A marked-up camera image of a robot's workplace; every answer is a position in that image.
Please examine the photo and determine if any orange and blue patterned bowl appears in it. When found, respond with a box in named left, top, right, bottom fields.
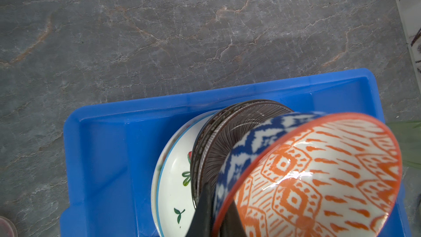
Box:
left=212, top=112, right=402, bottom=237

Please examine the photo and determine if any red rimmed bowl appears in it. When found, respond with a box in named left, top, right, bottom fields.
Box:
left=190, top=99, right=293, bottom=206

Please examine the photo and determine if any pink glass cup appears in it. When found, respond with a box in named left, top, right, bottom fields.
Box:
left=0, top=216, right=18, bottom=237

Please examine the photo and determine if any white watermelon plate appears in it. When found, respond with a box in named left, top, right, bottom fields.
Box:
left=151, top=110, right=216, bottom=237

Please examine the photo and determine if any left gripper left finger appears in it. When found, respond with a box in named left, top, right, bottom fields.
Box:
left=186, top=183, right=214, bottom=237

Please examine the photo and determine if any blue plastic bin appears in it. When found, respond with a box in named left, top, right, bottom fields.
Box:
left=60, top=69, right=411, bottom=237

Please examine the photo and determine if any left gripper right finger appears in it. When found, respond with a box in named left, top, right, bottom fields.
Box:
left=220, top=201, right=247, bottom=237

